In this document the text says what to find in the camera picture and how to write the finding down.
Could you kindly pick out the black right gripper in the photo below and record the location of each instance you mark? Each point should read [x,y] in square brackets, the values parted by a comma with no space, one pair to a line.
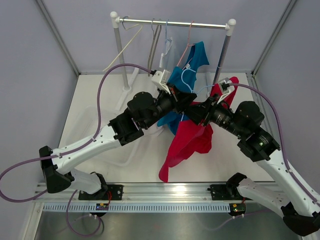
[202,110]

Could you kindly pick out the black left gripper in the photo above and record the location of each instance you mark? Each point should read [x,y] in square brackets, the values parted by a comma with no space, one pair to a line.
[179,99]

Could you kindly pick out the red t shirt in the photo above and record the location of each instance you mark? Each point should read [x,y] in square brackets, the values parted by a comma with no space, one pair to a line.
[189,138]

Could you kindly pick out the light blue red-shirt hanger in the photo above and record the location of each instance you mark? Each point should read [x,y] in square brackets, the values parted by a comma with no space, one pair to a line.
[188,78]

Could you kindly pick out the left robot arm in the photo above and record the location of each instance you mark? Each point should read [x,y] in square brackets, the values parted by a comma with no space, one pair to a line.
[142,112]

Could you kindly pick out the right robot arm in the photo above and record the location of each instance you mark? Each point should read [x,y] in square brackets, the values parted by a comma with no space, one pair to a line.
[298,210]

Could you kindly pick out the blue t shirt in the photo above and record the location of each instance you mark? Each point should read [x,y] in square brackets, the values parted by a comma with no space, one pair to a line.
[197,57]

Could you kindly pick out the white t shirt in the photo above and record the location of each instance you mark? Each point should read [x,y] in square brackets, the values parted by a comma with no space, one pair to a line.
[154,130]

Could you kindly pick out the light blue white-shirt hanger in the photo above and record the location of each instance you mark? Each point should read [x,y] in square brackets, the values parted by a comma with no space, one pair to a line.
[168,42]

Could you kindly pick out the pink hanger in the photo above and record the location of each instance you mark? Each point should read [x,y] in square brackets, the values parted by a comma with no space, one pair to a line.
[187,44]

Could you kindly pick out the grey empty hanger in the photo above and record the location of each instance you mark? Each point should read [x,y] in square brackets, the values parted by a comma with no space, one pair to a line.
[155,38]

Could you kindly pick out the white metal clothes rack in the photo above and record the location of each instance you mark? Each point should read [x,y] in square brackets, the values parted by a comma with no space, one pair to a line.
[172,55]

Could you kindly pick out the white plastic laundry basket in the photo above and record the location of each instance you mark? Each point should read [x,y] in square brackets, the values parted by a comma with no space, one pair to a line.
[86,125]

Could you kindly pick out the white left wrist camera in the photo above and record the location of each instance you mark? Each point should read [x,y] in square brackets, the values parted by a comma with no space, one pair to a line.
[160,79]

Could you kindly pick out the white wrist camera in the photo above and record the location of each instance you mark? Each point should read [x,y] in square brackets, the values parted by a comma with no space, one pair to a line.
[160,79]
[226,89]

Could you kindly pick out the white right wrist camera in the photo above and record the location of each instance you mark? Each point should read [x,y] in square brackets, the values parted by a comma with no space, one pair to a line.
[226,89]

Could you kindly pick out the aluminium rail frame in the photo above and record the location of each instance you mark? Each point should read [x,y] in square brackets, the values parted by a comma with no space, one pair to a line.
[159,192]

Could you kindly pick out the white slotted cable duct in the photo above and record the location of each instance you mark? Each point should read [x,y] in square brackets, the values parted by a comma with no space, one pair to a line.
[209,207]

